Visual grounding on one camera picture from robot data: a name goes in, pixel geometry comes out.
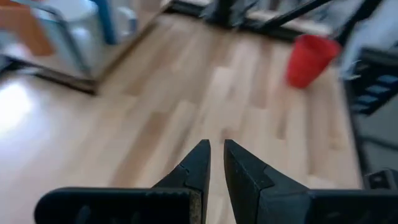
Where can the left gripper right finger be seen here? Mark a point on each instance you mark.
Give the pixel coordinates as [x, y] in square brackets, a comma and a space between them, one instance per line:
[280, 205]

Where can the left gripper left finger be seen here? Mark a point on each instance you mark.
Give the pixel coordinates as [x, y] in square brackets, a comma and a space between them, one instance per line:
[124, 205]

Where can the thin black shelf rack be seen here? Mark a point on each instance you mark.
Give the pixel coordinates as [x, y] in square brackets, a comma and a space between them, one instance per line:
[77, 84]

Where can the dark object blue patches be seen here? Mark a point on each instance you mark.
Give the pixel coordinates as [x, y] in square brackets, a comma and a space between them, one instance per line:
[373, 90]

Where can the plain red mug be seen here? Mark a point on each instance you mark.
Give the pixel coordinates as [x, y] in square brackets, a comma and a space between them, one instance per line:
[311, 59]

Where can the wooden shelf board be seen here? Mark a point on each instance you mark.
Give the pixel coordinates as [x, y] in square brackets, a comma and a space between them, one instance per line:
[124, 40]

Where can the small black camera box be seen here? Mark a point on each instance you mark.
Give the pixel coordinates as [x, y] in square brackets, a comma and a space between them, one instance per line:
[382, 179]

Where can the black aluminium rig frame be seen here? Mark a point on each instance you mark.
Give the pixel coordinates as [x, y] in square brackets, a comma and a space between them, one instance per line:
[292, 15]

